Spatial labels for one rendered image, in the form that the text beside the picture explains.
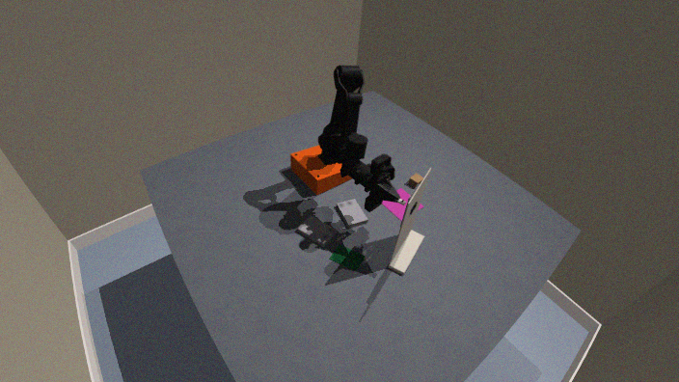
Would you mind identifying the green flat rectangle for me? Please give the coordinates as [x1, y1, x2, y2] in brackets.
[329, 244, 366, 271]

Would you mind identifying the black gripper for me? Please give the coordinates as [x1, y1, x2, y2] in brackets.
[353, 153, 400, 212]

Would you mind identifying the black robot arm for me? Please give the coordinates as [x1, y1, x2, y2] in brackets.
[317, 66, 368, 178]

